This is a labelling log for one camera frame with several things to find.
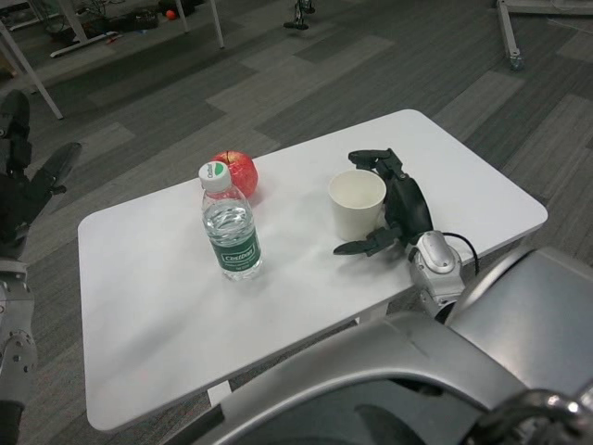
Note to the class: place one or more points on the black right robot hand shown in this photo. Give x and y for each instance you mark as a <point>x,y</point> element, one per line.
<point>407,204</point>

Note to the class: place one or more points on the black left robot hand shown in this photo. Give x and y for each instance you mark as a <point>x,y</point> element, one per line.
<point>14,199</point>

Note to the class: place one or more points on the white paper cup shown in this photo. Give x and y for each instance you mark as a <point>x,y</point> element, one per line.
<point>354,208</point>

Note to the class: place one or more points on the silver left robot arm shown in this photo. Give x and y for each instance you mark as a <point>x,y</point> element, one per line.
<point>14,324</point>

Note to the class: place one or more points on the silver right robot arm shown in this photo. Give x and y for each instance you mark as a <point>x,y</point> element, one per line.
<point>437,264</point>

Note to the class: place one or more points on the white table leg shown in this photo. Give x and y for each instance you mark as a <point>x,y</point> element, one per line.
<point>373,313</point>
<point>218,398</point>

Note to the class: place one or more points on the red apple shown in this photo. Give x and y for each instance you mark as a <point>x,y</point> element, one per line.
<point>241,174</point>

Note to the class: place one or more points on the clear water bottle green label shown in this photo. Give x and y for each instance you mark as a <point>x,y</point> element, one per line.
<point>234,232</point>

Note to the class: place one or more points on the metal robot stand feet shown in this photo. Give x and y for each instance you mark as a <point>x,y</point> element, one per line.
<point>299,21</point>

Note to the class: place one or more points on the black bag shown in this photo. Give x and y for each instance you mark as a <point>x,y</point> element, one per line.
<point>139,21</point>

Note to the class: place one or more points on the small orange ball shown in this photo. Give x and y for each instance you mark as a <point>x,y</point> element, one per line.
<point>172,14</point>

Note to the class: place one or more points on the white slanted desk leg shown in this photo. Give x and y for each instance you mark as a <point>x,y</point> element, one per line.
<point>218,25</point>

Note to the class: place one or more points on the white desk foot frame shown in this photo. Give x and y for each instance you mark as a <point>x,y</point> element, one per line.
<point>79,44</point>

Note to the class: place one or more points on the white caster frame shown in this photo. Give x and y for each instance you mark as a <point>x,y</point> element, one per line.
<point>509,37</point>

